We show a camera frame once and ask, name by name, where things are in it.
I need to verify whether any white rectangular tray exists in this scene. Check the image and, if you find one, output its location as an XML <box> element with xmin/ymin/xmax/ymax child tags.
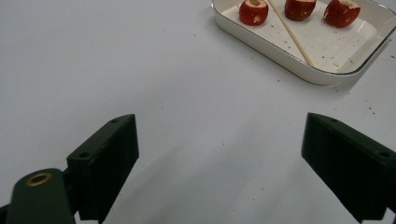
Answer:
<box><xmin>210</xmin><ymin>0</ymin><xmax>396</xmax><ymax>87</ymax></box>

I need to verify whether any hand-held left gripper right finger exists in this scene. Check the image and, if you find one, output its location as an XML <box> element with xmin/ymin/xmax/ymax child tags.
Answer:
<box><xmin>301</xmin><ymin>112</ymin><xmax>396</xmax><ymax>223</ymax></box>

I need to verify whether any thin wooden skewer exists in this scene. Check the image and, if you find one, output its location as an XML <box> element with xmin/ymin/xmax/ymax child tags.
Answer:
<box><xmin>266</xmin><ymin>0</ymin><xmax>316</xmax><ymax>67</ymax></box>

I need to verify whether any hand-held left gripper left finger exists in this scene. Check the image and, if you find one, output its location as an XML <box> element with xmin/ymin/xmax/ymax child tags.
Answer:
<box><xmin>66</xmin><ymin>113</ymin><xmax>140</xmax><ymax>224</ymax></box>

